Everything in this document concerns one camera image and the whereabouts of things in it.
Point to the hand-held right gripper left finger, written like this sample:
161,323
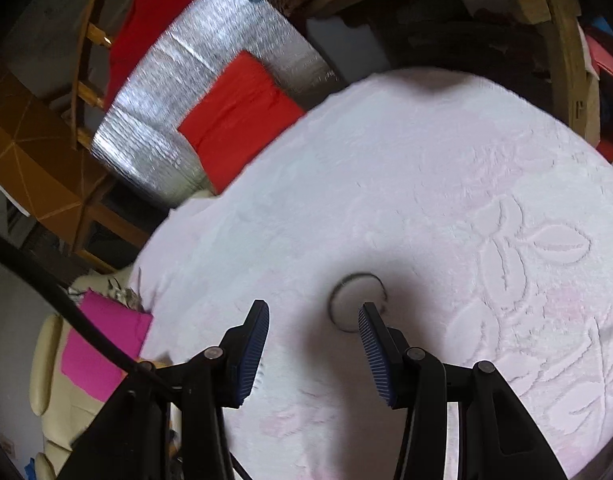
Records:
250,360

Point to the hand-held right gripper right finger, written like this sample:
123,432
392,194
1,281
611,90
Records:
375,360

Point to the white embossed floral blanket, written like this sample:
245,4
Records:
386,260

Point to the pink cloth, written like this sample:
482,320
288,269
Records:
99,350

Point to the cream leather seat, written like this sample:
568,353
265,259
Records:
51,395

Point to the red cloth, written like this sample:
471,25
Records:
239,115

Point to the silver insulated foil bag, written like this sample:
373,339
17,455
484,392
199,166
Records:
206,95

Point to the wooden chair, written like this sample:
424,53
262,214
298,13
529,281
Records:
66,125

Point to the red garment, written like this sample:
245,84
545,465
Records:
146,20

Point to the wooden furniture frame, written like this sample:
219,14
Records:
561,45

